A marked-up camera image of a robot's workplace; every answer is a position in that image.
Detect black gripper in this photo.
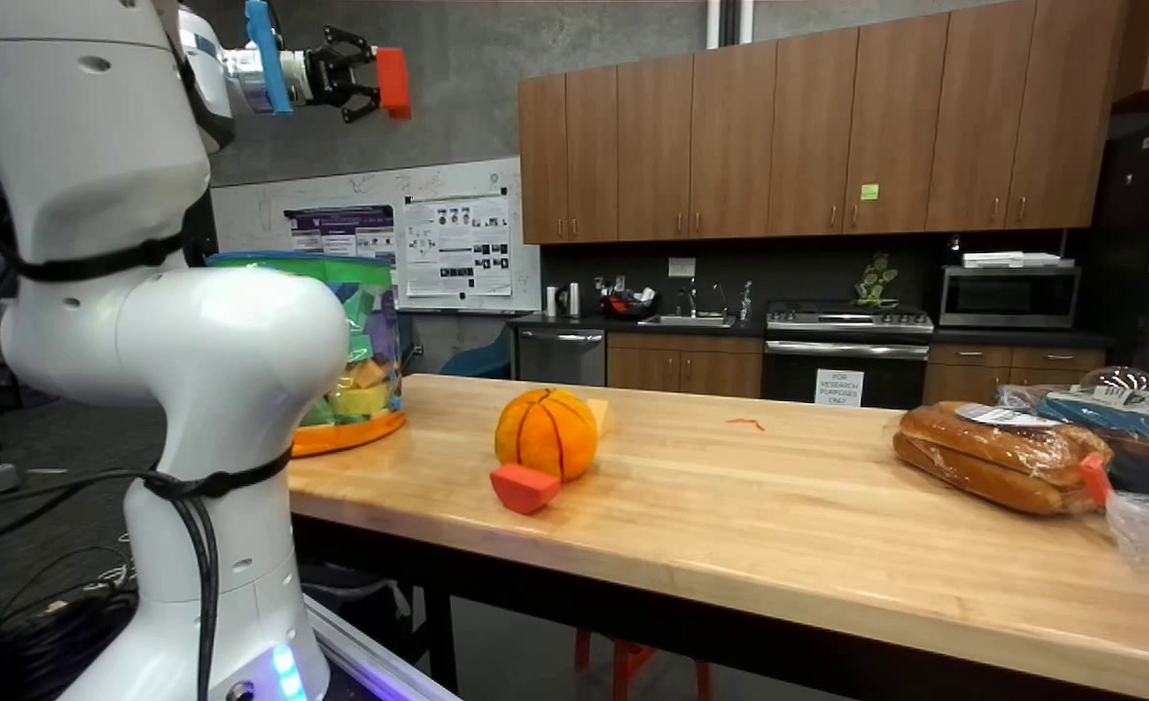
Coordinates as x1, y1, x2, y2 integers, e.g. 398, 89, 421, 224
273, 28, 387, 127

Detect red arch foam block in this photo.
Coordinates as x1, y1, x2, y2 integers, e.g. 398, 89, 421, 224
373, 42, 418, 123

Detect clear toy bag blue rim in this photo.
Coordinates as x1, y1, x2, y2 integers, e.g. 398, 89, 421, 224
204, 247, 414, 460

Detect orange toy pumpkin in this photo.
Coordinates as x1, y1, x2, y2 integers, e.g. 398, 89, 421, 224
492, 384, 603, 486

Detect black white striped bag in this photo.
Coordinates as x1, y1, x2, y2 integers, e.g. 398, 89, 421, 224
1074, 362, 1149, 402

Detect purple poster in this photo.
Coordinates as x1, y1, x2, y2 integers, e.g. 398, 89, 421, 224
279, 203, 398, 263

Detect white chart poster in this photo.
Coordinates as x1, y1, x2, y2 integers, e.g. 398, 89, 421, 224
395, 183, 521, 311

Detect stainless steel dishwasher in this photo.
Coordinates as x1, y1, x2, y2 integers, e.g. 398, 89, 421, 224
511, 321, 612, 390

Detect steel kitchen sink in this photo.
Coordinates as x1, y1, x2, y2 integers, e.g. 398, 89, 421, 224
636, 308, 740, 333

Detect wooden sink base cabinets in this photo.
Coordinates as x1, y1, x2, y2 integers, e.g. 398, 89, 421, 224
603, 325, 766, 402

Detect red rectangular foam block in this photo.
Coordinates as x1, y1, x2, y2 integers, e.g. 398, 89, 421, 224
486, 460, 566, 517

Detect black stove with oven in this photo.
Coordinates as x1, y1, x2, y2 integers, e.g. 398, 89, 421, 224
761, 303, 939, 411

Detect small green plant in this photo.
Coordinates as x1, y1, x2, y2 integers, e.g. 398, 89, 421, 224
853, 254, 904, 311

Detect white paper on oven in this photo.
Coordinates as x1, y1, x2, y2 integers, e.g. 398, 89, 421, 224
813, 366, 870, 408

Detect narrow wooden base cabinet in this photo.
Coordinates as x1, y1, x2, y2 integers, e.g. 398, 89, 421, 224
918, 338, 1129, 403

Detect bread loaf in plastic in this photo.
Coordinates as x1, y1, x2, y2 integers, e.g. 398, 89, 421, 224
894, 395, 1118, 520

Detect blue cloth item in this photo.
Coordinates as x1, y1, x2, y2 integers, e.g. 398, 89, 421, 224
1034, 384, 1149, 456

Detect wooden wall cabinets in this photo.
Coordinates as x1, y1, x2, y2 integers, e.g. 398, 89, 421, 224
514, 0, 1134, 247

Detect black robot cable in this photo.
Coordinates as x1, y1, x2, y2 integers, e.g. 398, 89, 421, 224
141, 442, 298, 701

